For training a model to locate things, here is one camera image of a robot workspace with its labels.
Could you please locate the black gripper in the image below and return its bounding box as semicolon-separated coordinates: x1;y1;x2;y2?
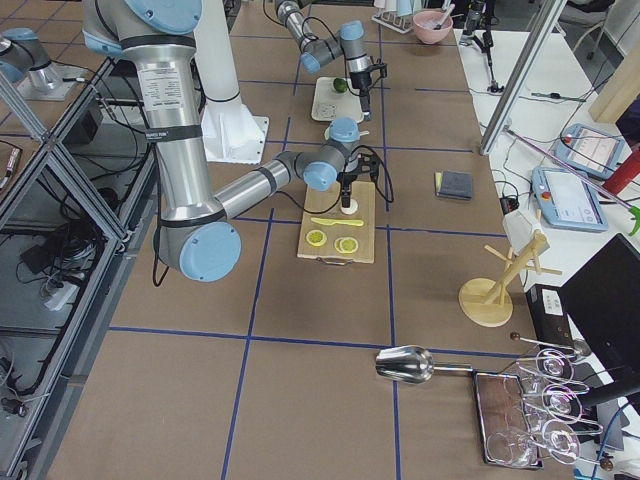
348;58;387;121
337;153;380;208

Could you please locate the white steamed bun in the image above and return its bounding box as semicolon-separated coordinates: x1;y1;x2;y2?
340;198;359;215

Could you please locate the pink bowl with ice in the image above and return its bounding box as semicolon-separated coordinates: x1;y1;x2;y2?
412;10;453;45

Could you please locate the green lime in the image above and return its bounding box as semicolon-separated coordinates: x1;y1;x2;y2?
332;77;349;94

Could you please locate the white bear tray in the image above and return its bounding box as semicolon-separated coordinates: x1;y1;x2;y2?
310;77;364;123

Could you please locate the wooden cutting board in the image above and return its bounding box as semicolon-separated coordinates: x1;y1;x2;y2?
297;181;376;264

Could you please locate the lemon slice right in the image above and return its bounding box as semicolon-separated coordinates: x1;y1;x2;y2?
334;237;359;254

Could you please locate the lemon slice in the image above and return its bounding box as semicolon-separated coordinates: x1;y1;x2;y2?
334;237;359;254
305;229;327;248

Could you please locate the lemon slice left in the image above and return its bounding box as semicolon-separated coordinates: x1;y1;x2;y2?
305;229;327;248

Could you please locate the dark sponge cloth pad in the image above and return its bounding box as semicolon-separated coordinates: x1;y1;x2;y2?
434;170;474;200

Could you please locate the metal ice scoop stick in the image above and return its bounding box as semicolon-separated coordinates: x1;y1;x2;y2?
434;3;455;30

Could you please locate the black selfie stick tripod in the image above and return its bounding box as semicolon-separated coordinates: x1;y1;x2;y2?
459;0;504;94

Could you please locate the wooden mug tree stand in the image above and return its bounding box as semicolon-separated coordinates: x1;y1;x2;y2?
458;229;562;327

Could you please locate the steel scoop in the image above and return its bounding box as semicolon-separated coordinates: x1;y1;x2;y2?
375;345;473;385

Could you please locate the green wrist watch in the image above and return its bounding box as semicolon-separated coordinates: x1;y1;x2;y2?
531;92;586;103

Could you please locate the near teach pendant tablet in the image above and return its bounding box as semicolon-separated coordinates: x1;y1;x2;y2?
531;167;608;232

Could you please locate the teach pendant tablet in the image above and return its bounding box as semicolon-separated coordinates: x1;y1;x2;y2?
531;167;608;232
554;123;623;180

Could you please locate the far teach pendant tablet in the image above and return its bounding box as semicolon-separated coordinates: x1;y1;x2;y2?
554;123;623;180

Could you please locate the red bottle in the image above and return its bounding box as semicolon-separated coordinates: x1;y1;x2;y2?
602;150;640;195

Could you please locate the black monitor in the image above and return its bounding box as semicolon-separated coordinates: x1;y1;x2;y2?
560;234;639;407

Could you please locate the metal grabber stick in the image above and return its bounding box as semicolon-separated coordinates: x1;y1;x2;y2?
503;127;640;236

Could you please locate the dark wooden tray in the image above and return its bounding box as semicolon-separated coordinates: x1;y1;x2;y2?
472;371;530;466

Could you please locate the wine glass rack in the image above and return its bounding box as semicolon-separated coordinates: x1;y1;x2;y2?
486;332;603;470

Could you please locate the white wire cup rack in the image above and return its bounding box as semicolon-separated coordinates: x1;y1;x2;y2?
371;0;413;34

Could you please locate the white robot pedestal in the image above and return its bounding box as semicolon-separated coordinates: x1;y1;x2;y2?
194;0;269;164

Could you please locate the aluminium frame post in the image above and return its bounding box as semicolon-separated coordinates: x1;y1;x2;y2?
479;0;567;156

